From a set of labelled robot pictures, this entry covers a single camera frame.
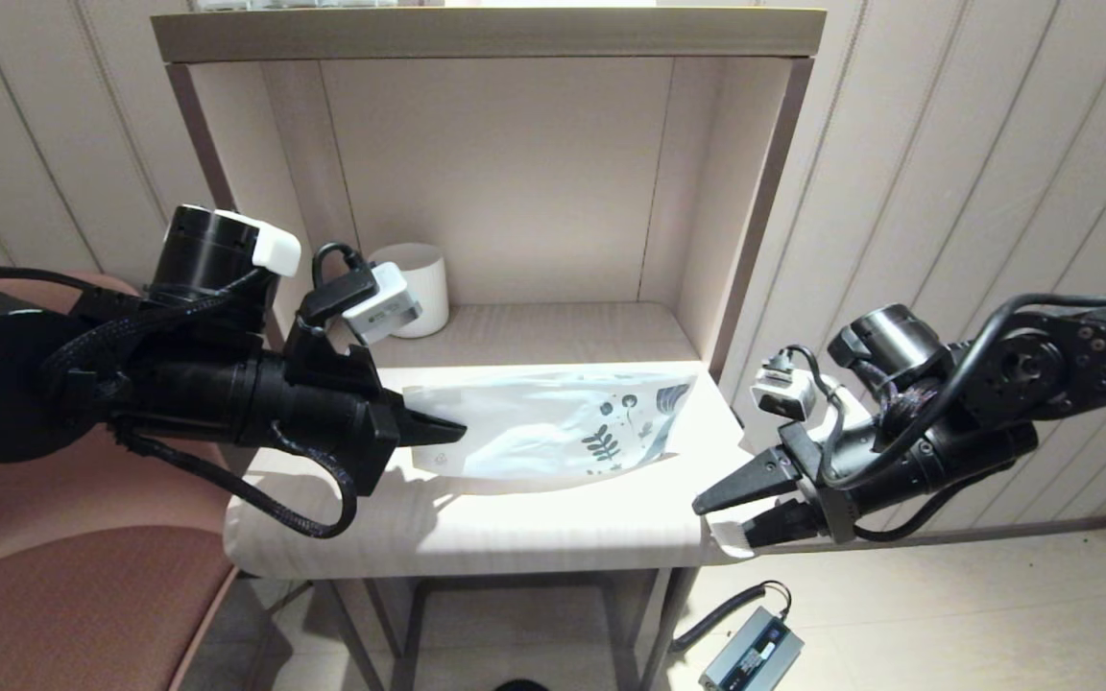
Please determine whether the white plastic comb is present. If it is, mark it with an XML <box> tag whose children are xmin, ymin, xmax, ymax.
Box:
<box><xmin>704</xmin><ymin>516</ymin><xmax>756</xmax><ymax>560</ymax></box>

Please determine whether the white floral zip pouch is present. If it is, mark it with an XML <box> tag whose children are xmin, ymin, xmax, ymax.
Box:
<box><xmin>402</xmin><ymin>369</ymin><xmax>698</xmax><ymax>481</ymax></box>

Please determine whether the grey power adapter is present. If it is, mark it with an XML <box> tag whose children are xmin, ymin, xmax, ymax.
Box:
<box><xmin>699</xmin><ymin>607</ymin><xmax>804</xmax><ymax>691</ymax></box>

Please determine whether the white ribbed ceramic mug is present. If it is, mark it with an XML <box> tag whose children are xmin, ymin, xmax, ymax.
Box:
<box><xmin>368</xmin><ymin>243</ymin><xmax>449</xmax><ymax>339</ymax></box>

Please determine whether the light wooden desk with hutch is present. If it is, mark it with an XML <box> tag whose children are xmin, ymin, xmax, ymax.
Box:
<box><xmin>150</xmin><ymin>5</ymin><xmax>825</xmax><ymax>691</ymax></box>

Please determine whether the brown upholstered chair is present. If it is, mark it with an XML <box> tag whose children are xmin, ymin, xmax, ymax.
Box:
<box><xmin>0</xmin><ymin>272</ymin><xmax>239</xmax><ymax>691</ymax></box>

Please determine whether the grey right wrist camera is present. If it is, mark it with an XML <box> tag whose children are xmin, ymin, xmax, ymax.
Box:
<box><xmin>752</xmin><ymin>369</ymin><xmax>818</xmax><ymax>420</ymax></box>

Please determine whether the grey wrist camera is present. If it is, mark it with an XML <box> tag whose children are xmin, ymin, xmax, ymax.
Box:
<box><xmin>342</xmin><ymin>261</ymin><xmax>422</xmax><ymax>345</ymax></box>
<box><xmin>752</xmin><ymin>369</ymin><xmax>818</xmax><ymax>420</ymax></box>

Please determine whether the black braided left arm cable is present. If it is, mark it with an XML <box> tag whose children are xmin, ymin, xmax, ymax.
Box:
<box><xmin>111</xmin><ymin>422</ymin><xmax>360</xmax><ymax>539</ymax></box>

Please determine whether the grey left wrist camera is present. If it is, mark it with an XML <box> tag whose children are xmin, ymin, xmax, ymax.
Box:
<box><xmin>342</xmin><ymin>261</ymin><xmax>422</xmax><ymax>345</ymax></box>

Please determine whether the black corrugated floor cable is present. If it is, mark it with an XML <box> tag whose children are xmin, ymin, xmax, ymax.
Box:
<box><xmin>670</xmin><ymin>581</ymin><xmax>794</xmax><ymax>655</ymax></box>

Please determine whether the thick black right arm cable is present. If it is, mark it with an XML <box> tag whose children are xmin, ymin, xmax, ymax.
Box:
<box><xmin>822</xmin><ymin>291</ymin><xmax>1106</xmax><ymax>492</ymax></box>

